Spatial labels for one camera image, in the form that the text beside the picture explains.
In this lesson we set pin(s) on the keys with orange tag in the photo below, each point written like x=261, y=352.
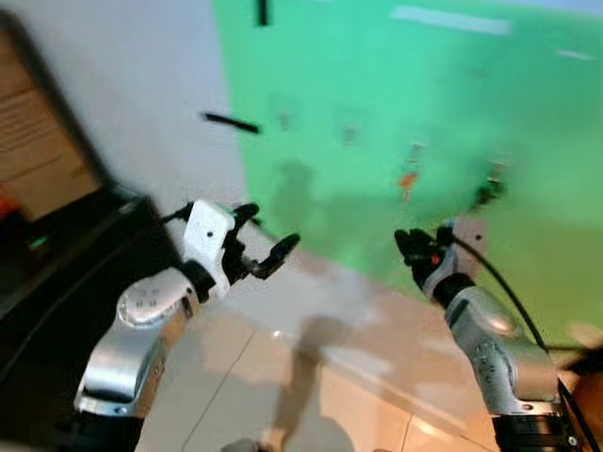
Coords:
x=407, y=182

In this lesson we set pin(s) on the dark bunch of keys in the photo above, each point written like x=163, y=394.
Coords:
x=488, y=194

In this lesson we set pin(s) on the green backdrop sheet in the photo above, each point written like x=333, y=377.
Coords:
x=377, y=75

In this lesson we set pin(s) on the black cabinet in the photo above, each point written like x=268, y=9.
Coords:
x=57, y=292

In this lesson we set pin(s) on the short black tape strip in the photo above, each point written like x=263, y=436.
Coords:
x=263, y=11

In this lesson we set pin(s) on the long white tape strip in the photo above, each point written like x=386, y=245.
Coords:
x=450, y=20

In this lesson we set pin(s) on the brown wooden furniture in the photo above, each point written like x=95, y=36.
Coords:
x=590, y=405

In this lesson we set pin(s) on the brown wooden panel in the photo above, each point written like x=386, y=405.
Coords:
x=38, y=141

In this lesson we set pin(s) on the short white tape strip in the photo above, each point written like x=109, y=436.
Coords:
x=575, y=55

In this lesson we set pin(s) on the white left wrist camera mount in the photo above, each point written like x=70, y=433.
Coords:
x=207, y=235

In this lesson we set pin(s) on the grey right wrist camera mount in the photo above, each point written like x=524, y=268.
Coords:
x=469, y=235

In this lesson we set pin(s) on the small wall hook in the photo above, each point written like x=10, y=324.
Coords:
x=350, y=133
x=415, y=153
x=497, y=172

